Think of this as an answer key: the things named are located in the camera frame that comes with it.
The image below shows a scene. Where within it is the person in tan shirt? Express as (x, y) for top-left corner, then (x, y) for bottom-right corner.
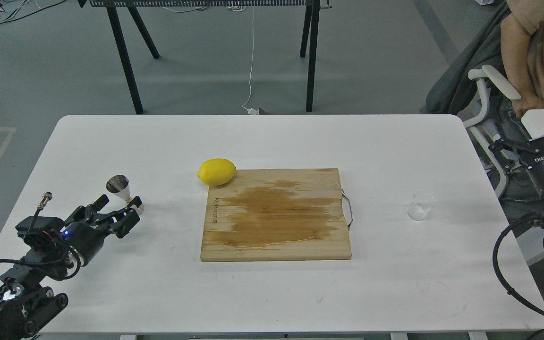
(422, 0), (544, 141)

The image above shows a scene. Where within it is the white hanging cable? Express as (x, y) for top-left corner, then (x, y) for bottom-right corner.
(241, 7), (259, 115)

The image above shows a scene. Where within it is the yellow lemon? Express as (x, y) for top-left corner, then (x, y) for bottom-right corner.
(197, 158), (236, 187)

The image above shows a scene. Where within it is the steel double jigger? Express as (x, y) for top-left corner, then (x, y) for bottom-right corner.
(105, 174), (144, 216)

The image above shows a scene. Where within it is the small clear glass cup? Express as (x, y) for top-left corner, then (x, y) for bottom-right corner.
(405, 191), (436, 221)

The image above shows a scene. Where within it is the person left hand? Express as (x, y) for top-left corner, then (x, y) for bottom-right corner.
(511, 95), (544, 119)

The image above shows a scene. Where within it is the white side table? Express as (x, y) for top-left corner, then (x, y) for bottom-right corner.
(521, 109), (544, 141)

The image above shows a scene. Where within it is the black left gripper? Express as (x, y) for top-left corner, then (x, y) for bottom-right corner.
(60, 194), (142, 267)

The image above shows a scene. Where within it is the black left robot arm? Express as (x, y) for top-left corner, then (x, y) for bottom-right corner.
(0, 195), (143, 340)

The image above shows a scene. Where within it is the black metal background table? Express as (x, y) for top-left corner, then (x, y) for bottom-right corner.
(78, 0), (331, 115)

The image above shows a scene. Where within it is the wooden cutting board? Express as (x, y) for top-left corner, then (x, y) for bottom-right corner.
(200, 168), (352, 262)

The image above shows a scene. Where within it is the white office chair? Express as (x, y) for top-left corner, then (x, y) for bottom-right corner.
(464, 64), (521, 198)

